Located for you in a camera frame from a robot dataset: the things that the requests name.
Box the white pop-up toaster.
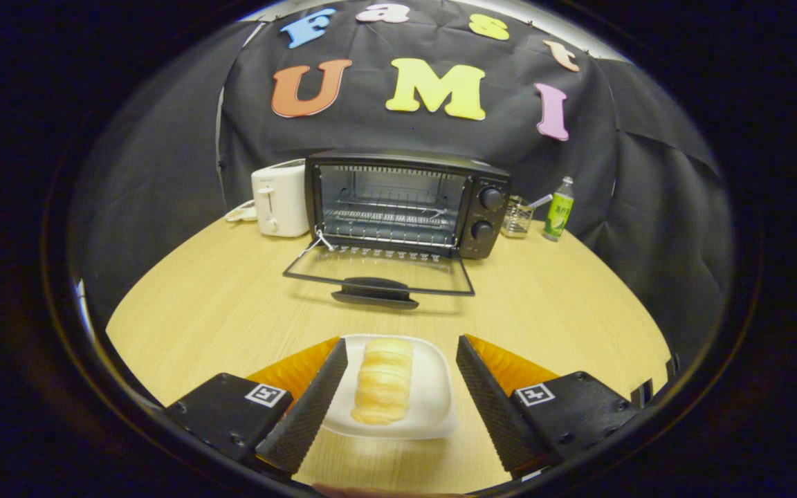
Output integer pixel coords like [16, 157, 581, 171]
[251, 159, 311, 238]

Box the golden ridged bread roll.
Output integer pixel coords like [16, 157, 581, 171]
[350, 338, 414, 425]

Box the green drink bottle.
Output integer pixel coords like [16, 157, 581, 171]
[544, 176, 575, 242]

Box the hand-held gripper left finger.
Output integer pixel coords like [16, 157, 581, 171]
[165, 337, 349, 477]

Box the black toaster oven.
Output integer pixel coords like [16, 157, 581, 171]
[282, 149, 512, 310]

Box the white square plate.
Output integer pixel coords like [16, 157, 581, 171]
[320, 334, 459, 441]

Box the black backdrop cloth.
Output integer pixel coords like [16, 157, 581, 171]
[70, 0, 735, 367]

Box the wire mesh holder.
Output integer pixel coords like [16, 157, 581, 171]
[501, 196, 535, 239]

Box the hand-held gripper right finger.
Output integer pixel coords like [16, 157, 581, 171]
[455, 334, 638, 478]

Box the small white dish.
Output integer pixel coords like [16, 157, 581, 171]
[224, 199, 258, 223]

